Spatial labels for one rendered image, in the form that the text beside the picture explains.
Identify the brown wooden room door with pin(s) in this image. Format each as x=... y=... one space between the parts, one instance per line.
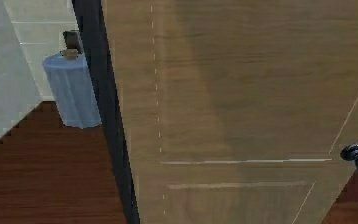
x=240 y=100

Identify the tan small object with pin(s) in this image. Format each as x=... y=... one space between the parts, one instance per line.
x=69 y=53

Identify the dark brown upright object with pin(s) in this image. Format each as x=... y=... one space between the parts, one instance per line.
x=72 y=40

